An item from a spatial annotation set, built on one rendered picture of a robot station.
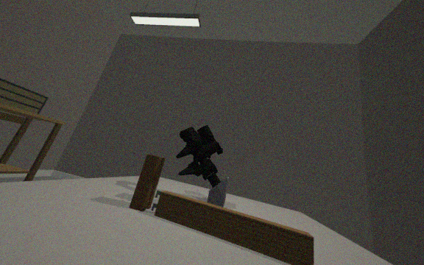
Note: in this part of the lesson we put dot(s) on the dark brown wooden post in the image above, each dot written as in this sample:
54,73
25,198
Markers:
147,183

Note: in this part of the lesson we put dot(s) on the wooden board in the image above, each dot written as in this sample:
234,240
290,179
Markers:
293,246

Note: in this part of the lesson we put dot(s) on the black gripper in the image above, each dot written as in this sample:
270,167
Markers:
200,152

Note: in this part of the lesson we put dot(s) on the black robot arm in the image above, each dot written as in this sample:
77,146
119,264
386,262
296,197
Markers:
206,136

